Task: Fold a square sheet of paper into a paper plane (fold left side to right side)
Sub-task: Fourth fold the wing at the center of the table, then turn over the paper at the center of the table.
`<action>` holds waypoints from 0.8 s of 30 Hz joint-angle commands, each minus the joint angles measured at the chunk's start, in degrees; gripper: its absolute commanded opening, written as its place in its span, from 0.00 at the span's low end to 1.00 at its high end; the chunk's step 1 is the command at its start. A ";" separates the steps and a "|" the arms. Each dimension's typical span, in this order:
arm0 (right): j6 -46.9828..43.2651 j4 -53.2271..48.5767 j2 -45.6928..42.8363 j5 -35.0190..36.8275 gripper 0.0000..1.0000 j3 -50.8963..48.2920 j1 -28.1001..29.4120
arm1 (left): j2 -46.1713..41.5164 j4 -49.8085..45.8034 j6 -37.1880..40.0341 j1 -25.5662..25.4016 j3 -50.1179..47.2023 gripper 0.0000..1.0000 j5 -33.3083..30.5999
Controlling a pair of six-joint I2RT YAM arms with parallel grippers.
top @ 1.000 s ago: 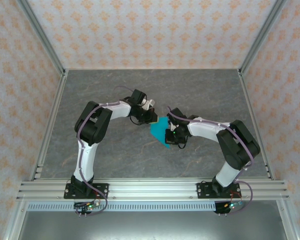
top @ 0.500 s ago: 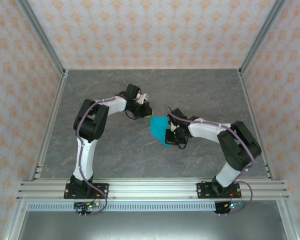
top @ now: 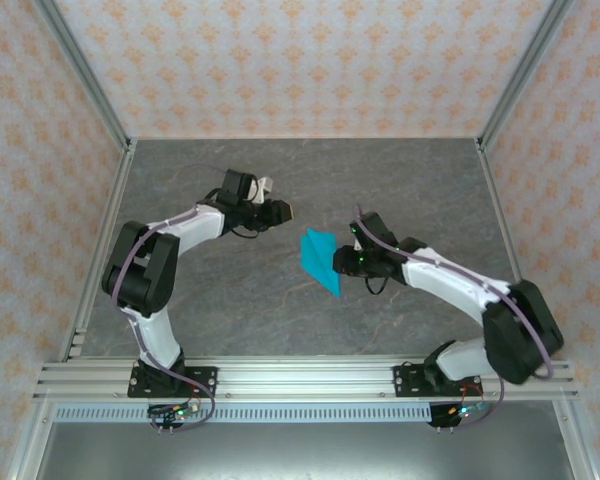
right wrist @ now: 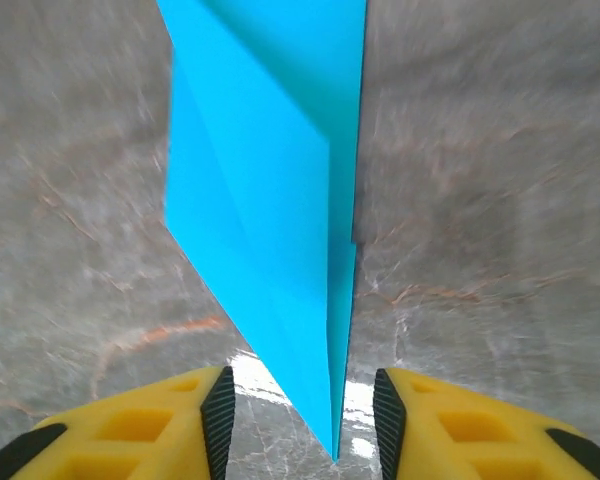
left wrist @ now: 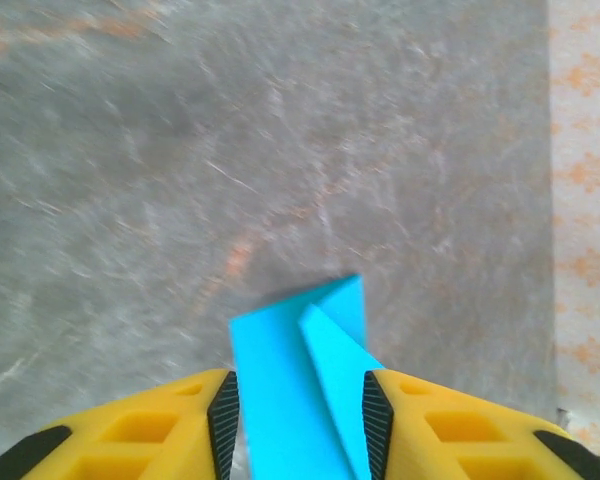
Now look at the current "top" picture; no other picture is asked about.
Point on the blue cloth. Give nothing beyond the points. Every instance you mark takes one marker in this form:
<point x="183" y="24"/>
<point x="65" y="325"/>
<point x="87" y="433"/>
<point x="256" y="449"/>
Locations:
<point x="320" y="260"/>

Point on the aluminium table side rail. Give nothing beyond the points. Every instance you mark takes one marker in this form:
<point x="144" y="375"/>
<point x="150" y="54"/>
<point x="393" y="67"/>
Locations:
<point x="102" y="250"/>
<point x="510" y="250"/>

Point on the aluminium frame post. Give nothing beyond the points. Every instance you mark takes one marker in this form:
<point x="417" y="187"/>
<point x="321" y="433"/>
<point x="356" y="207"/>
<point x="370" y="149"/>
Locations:
<point x="527" y="70"/>
<point x="80" y="70"/>

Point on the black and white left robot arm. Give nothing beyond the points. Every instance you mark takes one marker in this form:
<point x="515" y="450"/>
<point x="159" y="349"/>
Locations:
<point x="155" y="340"/>

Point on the grey metal sheet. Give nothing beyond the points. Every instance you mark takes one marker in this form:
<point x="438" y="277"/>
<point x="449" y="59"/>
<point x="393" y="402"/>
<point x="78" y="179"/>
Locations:
<point x="300" y="452"/>

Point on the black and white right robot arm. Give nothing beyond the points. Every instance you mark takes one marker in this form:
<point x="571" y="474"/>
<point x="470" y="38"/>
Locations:
<point x="520" y="340"/>

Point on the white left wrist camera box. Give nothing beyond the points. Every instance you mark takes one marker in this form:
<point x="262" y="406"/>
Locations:
<point x="262" y="189"/>

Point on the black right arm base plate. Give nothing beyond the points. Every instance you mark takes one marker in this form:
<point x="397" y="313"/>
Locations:
<point x="410" y="382"/>

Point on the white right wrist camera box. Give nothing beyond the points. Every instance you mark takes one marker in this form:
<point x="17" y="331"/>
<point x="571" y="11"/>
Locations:
<point x="358" y="244"/>

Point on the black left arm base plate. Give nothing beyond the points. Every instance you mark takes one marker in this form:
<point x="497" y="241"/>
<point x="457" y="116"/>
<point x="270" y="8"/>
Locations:
<point x="202" y="382"/>

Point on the aluminium mounting rail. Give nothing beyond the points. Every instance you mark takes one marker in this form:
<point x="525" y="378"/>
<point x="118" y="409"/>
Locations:
<point x="305" y="380"/>

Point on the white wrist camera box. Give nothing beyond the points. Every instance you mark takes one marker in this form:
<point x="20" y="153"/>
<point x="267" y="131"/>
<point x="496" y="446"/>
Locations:
<point x="262" y="189"/>
<point x="358" y="244"/>

